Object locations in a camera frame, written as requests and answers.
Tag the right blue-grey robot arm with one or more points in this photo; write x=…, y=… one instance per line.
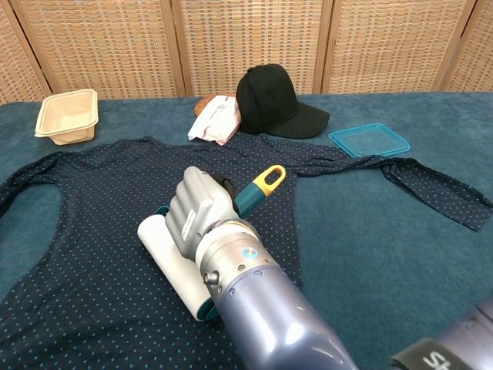
x=269, y=308

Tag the cream plastic food container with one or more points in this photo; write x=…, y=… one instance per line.
x=67, y=115

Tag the navy polka dot shirt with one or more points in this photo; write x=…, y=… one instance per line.
x=96, y=231

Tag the white pink tissue pack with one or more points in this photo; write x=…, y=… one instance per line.
x=215, y=121

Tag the teal white lint roller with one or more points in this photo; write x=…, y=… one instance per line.
x=169, y=262

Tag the round woven brown coaster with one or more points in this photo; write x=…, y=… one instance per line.
x=202, y=104

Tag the bamboo folding screen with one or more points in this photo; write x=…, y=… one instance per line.
x=246, y=46

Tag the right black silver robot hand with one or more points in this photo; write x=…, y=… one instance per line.
x=196, y=204

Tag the black baseball cap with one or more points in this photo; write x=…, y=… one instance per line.
x=269, y=100

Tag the blue carpet table cover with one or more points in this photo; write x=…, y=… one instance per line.
x=385, y=250

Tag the blue translucent container lid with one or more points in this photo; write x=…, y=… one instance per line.
x=369, y=139

